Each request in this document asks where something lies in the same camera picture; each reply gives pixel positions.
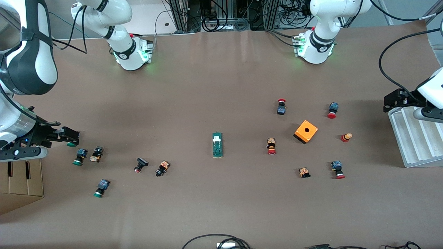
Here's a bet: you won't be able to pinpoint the black button orange contact block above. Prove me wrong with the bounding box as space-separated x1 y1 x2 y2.
155 160 170 177
89 146 104 163

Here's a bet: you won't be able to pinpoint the white stepped plastic tray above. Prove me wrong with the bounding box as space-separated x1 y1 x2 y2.
388 105 443 168

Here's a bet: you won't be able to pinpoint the brown cardboard box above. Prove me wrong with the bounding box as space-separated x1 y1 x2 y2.
0 159 44 215

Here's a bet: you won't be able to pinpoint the black square red button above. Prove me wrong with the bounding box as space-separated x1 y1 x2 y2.
134 157 149 173

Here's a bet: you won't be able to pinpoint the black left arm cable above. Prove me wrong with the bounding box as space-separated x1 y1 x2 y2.
378 28 443 101

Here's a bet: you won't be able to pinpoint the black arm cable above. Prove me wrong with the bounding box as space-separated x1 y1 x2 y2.
48 3 89 55
378 28 443 101

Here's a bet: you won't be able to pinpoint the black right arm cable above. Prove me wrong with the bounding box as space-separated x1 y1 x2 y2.
48 3 89 55

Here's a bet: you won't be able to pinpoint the orange button enclosure box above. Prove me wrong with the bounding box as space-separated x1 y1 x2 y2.
293 120 318 145

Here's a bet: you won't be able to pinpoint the tangled black cables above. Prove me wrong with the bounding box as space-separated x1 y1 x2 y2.
279 0 312 21

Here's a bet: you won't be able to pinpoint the aluminium profile post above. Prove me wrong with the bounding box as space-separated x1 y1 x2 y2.
262 0 279 30
171 0 190 32

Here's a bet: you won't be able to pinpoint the small black cable coil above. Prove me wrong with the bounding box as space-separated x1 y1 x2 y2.
202 16 219 32

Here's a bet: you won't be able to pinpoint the coiled black cable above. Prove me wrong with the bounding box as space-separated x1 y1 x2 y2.
182 234 251 249

